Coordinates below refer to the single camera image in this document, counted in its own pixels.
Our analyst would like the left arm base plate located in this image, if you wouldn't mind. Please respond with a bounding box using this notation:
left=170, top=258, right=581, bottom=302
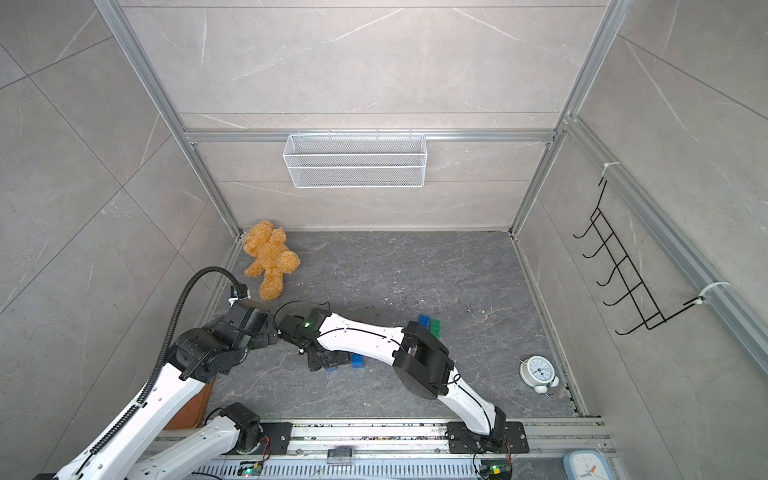
left=236, top=422, right=293, bottom=455

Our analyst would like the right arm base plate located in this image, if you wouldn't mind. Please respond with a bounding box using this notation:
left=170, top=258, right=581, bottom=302
left=445, top=422, right=530, bottom=454

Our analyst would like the aluminium front rail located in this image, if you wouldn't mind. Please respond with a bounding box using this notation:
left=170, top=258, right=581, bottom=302
left=147, top=418, right=623, bottom=479

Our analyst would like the white alarm clock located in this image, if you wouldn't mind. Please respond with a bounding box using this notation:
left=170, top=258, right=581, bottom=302
left=519, top=355, right=560, bottom=395

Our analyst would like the blue lego brick bottom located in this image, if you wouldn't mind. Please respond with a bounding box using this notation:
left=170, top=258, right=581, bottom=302
left=350, top=354, right=364, bottom=369

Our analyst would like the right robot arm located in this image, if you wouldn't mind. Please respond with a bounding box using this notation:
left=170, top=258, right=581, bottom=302
left=277, top=308, right=506, bottom=447

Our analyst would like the blue-rimmed clock on rail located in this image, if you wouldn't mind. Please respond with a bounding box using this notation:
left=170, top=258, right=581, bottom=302
left=563, top=450, right=615, bottom=480

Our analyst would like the white wire mesh basket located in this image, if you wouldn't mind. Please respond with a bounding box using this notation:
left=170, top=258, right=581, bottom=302
left=283, top=132, right=428, bottom=189

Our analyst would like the brown teddy bear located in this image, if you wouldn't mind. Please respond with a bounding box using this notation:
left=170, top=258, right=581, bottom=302
left=243, top=220, right=300, bottom=301

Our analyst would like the brown block at left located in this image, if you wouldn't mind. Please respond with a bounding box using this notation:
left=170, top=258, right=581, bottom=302
left=164, top=383, right=214, bottom=430

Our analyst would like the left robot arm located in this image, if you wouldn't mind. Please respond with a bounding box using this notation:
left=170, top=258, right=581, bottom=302
left=52, top=266, right=269, bottom=479

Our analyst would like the green lego brick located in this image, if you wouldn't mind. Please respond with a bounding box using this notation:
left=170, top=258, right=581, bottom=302
left=426, top=318, right=441, bottom=339

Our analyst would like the black wall hook rack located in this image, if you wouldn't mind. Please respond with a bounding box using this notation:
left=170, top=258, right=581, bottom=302
left=572, top=178, right=705, bottom=336

